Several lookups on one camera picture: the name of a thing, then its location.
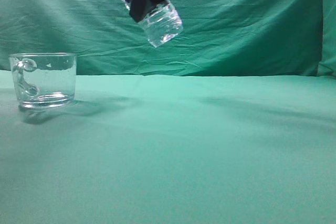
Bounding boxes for clear plastic water bottle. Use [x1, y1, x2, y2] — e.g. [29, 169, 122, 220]
[121, 0, 183, 48]

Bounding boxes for green backdrop cloth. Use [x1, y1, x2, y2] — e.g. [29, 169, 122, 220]
[1, 0, 335, 76]

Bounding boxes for clear glass mug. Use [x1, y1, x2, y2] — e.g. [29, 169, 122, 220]
[9, 52, 77, 110]

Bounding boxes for green table cloth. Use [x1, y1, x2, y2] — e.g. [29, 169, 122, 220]
[1, 71, 335, 223]

